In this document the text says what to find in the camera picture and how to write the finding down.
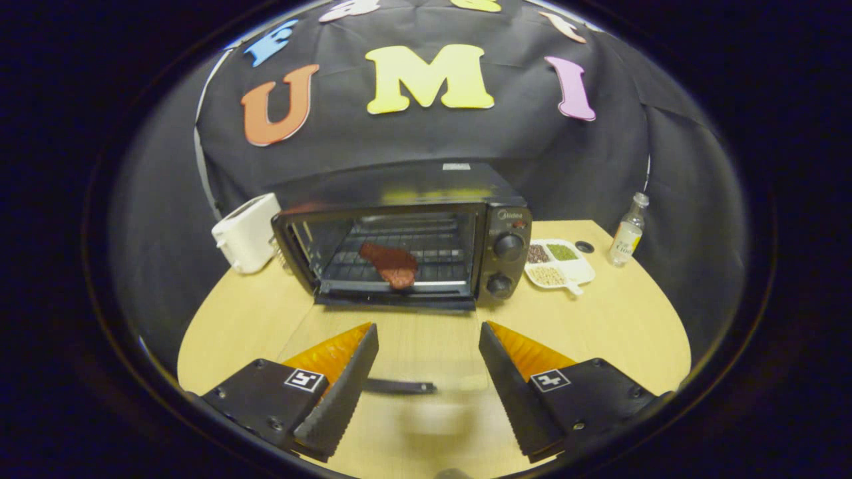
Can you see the black toaster oven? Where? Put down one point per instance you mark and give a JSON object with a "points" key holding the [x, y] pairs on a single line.
{"points": [[506, 266]]}

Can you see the red raw steak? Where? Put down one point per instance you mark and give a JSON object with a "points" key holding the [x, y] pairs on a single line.
{"points": [[394, 265]]}

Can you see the small clear glass bottle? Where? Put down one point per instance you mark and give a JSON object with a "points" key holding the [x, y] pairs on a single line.
{"points": [[628, 239]]}

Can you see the small black round cap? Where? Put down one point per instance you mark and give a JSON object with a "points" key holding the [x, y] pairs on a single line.
{"points": [[584, 247]]}

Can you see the white divided dish with grains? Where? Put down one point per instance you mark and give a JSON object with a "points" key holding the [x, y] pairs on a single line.
{"points": [[559, 266]]}

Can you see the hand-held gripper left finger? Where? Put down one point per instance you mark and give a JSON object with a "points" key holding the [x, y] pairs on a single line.
{"points": [[346, 392]]}

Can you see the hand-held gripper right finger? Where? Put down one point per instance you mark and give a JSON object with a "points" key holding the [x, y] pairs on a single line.
{"points": [[512, 392]]}

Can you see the white bread toaster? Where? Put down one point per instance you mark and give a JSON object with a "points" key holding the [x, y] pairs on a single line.
{"points": [[246, 233]]}

